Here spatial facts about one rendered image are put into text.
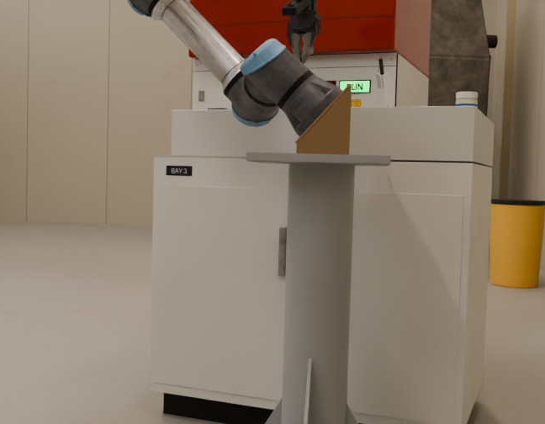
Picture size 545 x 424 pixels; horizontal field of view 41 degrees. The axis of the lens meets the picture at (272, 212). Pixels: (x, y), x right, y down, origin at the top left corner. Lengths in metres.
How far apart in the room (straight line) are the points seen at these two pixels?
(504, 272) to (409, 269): 3.58
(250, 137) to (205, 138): 0.15
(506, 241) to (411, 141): 3.58
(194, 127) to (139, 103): 8.24
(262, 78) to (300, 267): 0.46
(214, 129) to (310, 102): 0.55
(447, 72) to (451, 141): 5.43
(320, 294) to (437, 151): 0.53
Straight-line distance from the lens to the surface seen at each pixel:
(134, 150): 10.43
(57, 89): 10.90
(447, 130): 1.98
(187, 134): 2.23
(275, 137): 2.10
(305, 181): 1.69
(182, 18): 1.94
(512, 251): 5.52
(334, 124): 1.68
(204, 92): 2.91
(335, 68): 2.73
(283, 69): 1.73
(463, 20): 7.72
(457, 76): 7.42
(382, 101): 2.30
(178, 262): 2.25
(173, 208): 2.24
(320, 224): 1.69
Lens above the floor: 0.77
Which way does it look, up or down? 3 degrees down
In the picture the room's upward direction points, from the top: 2 degrees clockwise
